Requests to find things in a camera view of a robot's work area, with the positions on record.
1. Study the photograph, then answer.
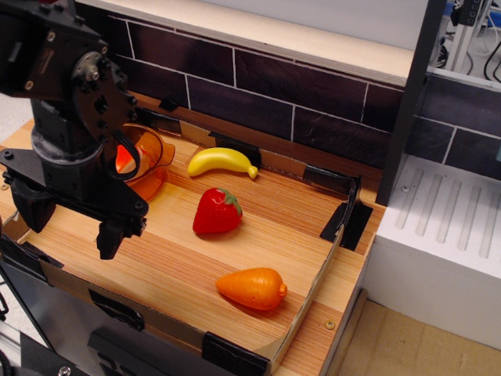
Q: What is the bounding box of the salmon sushi toy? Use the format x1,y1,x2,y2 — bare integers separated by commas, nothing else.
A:
115,145,151,176

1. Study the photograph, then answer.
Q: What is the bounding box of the yellow toy banana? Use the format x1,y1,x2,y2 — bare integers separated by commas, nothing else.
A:
187,147,258,179

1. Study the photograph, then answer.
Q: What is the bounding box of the red toy strawberry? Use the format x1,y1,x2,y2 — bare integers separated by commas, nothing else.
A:
193,188,243,234

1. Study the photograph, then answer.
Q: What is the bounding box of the dark grey vertical post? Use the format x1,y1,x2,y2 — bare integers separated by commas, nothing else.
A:
376,1,446,206

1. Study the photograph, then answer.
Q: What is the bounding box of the orange transparent plastic pot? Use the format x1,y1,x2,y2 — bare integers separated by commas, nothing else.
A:
122,124,175,202

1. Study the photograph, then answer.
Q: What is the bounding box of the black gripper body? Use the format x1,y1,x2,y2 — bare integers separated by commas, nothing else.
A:
1,149,149,222

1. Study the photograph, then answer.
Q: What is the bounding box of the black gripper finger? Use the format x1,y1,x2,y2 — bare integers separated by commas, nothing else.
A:
96,219,146,260
11,183,56,233

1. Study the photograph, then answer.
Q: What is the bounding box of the light wooden shelf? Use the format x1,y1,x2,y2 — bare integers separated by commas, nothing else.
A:
88,1,414,87

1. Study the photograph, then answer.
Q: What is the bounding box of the white ribbed sink block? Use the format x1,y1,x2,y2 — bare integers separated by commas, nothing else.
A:
362,157,500,348

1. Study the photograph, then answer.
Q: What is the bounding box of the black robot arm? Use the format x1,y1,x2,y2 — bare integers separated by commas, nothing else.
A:
1,1,148,260

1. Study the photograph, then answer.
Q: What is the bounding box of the cardboard fence with black tape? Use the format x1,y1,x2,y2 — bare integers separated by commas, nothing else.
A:
1,111,384,375

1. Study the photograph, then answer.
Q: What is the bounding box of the orange toy carrot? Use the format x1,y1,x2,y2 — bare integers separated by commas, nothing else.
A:
215,268,288,311

